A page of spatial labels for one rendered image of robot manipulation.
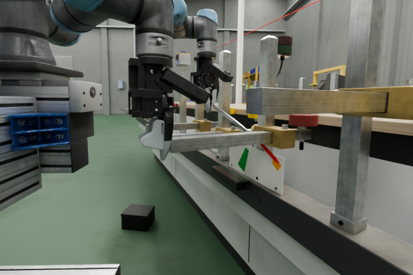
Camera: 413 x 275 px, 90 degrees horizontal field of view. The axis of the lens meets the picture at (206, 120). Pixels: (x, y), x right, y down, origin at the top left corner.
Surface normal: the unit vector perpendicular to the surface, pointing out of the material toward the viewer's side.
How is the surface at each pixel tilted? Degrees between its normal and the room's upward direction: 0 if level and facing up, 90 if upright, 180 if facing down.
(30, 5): 90
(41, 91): 90
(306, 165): 90
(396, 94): 90
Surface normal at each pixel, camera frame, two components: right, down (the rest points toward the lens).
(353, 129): -0.90, 0.03
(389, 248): 0.01, -1.00
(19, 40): 0.45, -0.21
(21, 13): 0.63, 0.09
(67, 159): 0.04, 0.10
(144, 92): 0.43, 0.10
